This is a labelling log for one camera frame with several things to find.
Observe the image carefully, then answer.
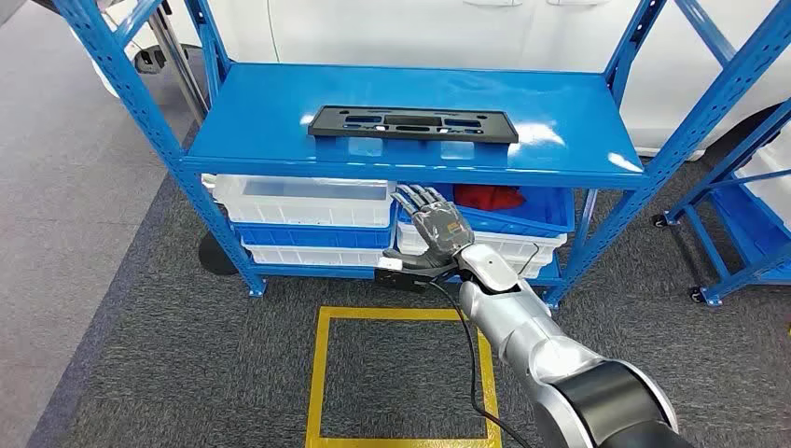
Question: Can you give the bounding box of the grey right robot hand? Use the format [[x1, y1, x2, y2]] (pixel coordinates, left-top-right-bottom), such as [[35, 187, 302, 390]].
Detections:
[[382, 183, 476, 271]]

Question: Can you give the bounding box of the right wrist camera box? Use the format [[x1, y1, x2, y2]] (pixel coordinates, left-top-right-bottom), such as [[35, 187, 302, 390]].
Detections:
[[375, 258, 434, 293]]

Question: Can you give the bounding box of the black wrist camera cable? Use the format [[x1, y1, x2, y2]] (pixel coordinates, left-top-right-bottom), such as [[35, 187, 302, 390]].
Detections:
[[426, 279, 517, 448]]

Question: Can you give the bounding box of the blue metal shelf rack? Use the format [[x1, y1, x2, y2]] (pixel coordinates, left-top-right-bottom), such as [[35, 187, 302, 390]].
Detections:
[[52, 0, 791, 311]]

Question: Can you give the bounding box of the blue plastic bin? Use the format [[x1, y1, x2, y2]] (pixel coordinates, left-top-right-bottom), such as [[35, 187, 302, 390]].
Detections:
[[395, 183, 576, 239]]

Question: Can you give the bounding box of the white car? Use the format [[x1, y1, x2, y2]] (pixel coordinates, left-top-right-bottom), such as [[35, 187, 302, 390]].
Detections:
[[71, 0, 791, 162]]

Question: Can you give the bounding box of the grey metal stand pole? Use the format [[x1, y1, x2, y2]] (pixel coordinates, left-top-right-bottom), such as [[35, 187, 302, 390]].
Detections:
[[147, 6, 208, 125]]

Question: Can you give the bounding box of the blue shelf rack with casters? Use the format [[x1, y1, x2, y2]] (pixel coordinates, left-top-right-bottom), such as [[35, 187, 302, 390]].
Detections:
[[653, 92, 791, 309]]

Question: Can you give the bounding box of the red cloth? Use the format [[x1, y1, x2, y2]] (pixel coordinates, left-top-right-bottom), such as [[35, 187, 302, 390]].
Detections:
[[452, 184, 526, 213]]

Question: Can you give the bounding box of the black round floor base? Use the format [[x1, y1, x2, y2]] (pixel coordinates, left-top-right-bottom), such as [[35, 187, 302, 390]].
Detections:
[[197, 231, 239, 276]]

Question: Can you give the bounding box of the long black plastic car part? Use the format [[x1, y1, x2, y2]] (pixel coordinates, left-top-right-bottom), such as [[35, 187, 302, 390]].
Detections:
[[307, 105, 520, 146]]

